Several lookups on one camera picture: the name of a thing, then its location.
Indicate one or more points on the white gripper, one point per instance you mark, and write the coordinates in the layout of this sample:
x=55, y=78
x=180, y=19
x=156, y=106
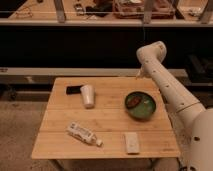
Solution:
x=141, y=73

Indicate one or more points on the green ceramic bowl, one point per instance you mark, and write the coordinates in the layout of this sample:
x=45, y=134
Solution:
x=144, y=110

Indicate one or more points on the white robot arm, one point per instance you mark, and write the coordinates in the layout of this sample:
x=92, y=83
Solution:
x=198, y=120

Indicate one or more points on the brown food in bowl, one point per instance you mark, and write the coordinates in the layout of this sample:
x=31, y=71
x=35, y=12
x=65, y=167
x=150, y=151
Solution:
x=133, y=102

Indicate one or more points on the white paper cup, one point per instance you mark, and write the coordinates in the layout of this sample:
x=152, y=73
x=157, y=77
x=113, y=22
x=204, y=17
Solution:
x=88, y=96

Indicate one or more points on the long shelf bench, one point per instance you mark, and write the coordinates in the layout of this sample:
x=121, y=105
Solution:
x=188, y=13

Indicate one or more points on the wicker tray on shelf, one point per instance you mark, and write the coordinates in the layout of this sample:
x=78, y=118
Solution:
x=136, y=8

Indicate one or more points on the white rectangular sponge block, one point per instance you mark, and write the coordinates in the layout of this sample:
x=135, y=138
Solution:
x=132, y=143

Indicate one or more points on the wooden folding table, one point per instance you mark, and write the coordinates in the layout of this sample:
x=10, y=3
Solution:
x=108, y=120

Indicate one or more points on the black rectangular phone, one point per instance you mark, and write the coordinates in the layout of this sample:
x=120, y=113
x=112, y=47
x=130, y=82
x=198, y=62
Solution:
x=73, y=90

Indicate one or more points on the black object on shelf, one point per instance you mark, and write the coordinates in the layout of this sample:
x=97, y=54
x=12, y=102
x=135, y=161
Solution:
x=99, y=10

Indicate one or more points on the white plastic bottle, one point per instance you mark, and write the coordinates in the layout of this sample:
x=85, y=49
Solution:
x=83, y=134

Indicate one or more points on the small dark toy car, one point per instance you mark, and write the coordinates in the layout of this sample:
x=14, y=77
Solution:
x=79, y=9

